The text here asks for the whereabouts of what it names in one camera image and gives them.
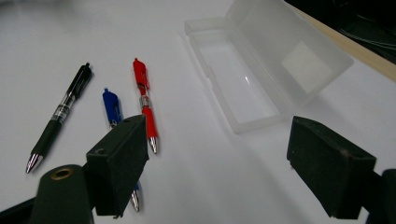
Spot blue retractable pen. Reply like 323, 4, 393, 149
102, 88, 141, 213

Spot red retractable pen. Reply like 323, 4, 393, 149
132, 57, 160, 155

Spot black retractable pen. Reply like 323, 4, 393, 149
25, 63, 94, 175

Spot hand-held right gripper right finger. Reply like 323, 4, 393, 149
286, 115, 382, 220

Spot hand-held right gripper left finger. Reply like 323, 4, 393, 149
82, 114, 149, 218

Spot translucent plastic pencil case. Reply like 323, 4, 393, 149
184, 0, 355, 135

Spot thin grey cable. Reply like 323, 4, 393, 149
337, 26, 396, 49

